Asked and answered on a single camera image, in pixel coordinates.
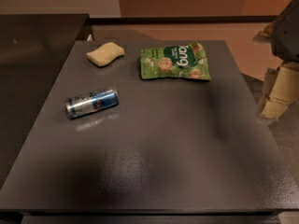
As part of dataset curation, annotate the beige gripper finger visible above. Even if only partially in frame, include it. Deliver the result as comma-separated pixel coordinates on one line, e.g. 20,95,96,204
256,61,299,124

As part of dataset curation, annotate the blue silver redbull can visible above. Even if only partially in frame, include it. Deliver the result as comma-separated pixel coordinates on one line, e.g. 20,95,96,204
64,87,119,119

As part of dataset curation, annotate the green snack bag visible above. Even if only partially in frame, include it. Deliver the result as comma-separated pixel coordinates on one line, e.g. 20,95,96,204
140,42,211,81

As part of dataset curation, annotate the yellow sponge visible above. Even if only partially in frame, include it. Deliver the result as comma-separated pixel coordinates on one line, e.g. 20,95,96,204
86,42,125,67

